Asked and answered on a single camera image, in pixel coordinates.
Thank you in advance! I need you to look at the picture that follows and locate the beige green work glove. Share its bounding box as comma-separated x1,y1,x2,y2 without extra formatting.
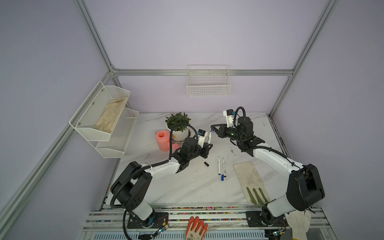
233,162,271,206

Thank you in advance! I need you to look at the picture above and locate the white two-tier mesh shelf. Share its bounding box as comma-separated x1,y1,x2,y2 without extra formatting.
69,82,139,159

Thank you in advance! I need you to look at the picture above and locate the white pen right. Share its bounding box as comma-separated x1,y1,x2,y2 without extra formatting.
222,159,227,178

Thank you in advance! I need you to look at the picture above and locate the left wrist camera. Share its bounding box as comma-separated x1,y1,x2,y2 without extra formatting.
197,129,206,148

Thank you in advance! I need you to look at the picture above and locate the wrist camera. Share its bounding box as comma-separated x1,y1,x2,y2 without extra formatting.
197,129,206,148
223,109,236,128

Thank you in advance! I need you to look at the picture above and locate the white wire wall basket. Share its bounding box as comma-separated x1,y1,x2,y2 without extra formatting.
187,65,232,97

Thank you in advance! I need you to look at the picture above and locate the white pen blue end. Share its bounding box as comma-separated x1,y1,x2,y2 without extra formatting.
218,157,221,176

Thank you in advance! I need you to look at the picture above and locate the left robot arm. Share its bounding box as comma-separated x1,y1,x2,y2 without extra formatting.
110,138,213,228

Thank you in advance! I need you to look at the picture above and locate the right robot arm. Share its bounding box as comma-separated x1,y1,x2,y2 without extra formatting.
211,117,325,226

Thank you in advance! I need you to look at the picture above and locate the pink watering can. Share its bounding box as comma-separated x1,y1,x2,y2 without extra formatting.
156,131,170,152

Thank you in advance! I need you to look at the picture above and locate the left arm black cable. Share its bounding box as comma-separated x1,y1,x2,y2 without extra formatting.
109,123,199,240

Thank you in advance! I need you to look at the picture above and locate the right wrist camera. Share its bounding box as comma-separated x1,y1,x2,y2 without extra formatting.
223,109,236,128

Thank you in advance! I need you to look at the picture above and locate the white knit glove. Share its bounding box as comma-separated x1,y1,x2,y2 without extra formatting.
285,210,312,240

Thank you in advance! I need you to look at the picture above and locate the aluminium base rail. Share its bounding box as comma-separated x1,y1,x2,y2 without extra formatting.
78,203,338,240

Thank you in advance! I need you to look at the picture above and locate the orange rubber glove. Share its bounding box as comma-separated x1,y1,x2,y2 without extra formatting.
185,217,208,240

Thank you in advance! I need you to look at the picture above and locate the white pen with blue cap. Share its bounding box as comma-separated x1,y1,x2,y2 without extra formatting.
208,129,213,144

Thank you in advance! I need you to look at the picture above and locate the green potted plant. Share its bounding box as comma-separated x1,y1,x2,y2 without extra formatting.
166,112,191,143

